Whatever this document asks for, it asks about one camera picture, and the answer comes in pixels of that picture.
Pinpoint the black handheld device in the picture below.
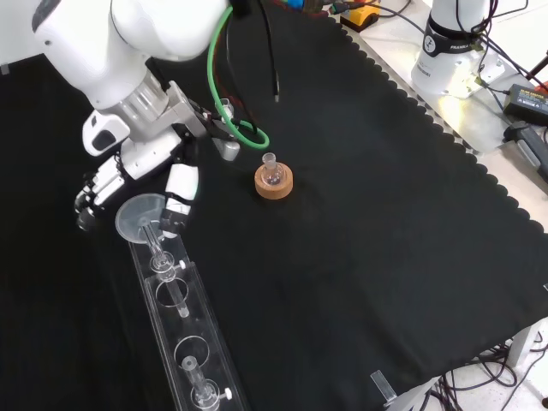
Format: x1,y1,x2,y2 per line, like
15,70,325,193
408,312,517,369
503,121,548,183

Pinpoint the green cable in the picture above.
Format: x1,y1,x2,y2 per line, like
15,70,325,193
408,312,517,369
206,6,271,149

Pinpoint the yellow stop button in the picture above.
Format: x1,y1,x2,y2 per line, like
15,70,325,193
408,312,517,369
340,3,382,33

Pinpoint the round-bottom glass flask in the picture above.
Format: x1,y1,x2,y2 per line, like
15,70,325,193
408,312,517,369
261,152,287,188

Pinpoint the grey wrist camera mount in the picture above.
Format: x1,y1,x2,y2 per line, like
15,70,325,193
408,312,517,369
161,80,241,163

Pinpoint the translucent plastic funnel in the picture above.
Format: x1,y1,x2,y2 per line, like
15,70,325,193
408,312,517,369
114,193,170,244

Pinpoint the cork ring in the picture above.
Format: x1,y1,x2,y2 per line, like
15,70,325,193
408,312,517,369
253,164,295,201

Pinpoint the clear acrylic funnel stand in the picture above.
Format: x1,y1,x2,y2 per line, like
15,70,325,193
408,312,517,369
128,217,252,411

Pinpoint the black hanging cable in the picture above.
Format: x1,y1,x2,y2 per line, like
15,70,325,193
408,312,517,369
255,0,282,104

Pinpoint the white table leg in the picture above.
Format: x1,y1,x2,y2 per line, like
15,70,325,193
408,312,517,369
508,315,548,369

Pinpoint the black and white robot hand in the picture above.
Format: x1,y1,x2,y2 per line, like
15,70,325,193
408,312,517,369
74,110,200,239

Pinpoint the black power adapter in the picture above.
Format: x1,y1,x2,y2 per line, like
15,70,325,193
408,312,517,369
502,82,548,126

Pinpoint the black bench cloth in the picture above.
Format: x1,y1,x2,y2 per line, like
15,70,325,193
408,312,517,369
0,0,548,411

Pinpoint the black floor cable bundle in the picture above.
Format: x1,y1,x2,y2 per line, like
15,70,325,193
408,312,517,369
421,329,548,411

